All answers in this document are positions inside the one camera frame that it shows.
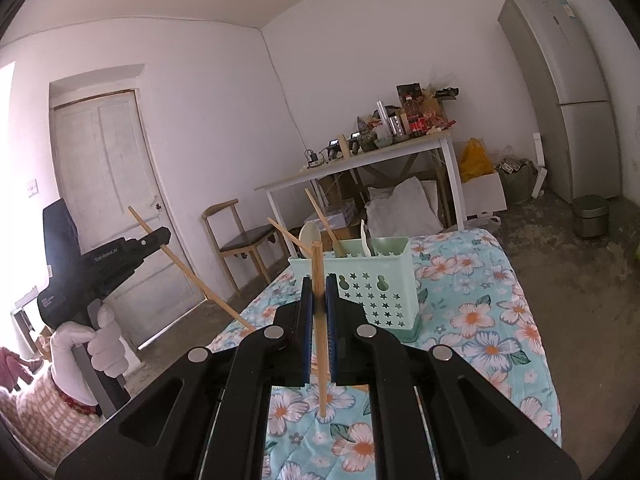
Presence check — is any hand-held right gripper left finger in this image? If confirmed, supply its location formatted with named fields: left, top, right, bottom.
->
left=54, top=274, right=315, bottom=480

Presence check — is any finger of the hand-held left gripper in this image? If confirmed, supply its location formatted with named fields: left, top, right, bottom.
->
left=141, top=226, right=172, bottom=257

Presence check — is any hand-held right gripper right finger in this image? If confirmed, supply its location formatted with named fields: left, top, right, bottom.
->
left=325, top=273, right=581, bottom=480

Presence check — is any long wooden chopstick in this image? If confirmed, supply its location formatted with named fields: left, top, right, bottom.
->
left=304, top=188, right=347, bottom=257
left=267, top=217, right=313, bottom=256
left=311, top=240, right=329, bottom=420
left=128, top=205, right=257, bottom=335

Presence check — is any green plastic utensil holder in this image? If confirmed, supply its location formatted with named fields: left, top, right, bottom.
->
left=287, top=236, right=428, bottom=345

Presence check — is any metal spoon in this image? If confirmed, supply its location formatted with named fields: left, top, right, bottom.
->
left=298, top=222, right=324, bottom=262

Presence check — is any person's left forearm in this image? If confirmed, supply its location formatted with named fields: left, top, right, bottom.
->
left=0, top=372, right=107, bottom=473

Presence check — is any person's left hand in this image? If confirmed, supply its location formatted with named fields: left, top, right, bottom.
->
left=50, top=304, right=132, bottom=408

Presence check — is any wooden chair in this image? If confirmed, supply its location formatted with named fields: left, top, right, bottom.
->
left=201, top=198, right=292, bottom=299

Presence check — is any white door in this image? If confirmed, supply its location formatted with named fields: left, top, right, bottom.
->
left=49, top=89, right=209, bottom=352

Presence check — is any pink garment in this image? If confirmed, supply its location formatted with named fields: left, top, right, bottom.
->
left=0, top=347, right=34, bottom=392

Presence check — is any printed cardboard box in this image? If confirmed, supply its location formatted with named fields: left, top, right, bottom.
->
left=312, top=198, right=359, bottom=232

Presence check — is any white sack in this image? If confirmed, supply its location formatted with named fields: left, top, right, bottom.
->
left=365, top=176, right=444, bottom=237

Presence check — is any floral blanket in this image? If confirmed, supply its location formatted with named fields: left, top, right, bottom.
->
left=207, top=227, right=563, bottom=480

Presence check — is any white table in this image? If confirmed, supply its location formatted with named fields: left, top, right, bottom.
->
left=255, top=127, right=466, bottom=281

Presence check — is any white cardboard box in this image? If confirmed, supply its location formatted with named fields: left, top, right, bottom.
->
left=460, top=170, right=508, bottom=217

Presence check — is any yellow plastic bag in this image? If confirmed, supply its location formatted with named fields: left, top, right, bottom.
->
left=457, top=137, right=494, bottom=184

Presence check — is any clear plastic tube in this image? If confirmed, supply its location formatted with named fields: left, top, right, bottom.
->
left=376, top=100, right=396, bottom=134

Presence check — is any cola bottle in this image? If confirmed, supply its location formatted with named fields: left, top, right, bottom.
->
left=403, top=95, right=426, bottom=140

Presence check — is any grey-green sack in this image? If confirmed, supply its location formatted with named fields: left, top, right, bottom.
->
left=495, top=157, right=541, bottom=206

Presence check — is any pile of snack packets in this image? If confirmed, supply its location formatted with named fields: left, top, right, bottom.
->
left=424, top=87, right=458, bottom=137

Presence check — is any brown box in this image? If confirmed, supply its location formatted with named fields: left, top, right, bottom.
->
left=396, top=82, right=426, bottom=106

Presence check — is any white foam strip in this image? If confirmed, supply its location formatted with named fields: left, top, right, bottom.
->
left=532, top=132, right=549, bottom=199

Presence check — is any metal trash can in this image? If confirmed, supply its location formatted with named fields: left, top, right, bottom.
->
left=571, top=194, right=611, bottom=239

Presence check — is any silver refrigerator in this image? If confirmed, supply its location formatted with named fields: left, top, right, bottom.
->
left=497, top=0, right=624, bottom=205

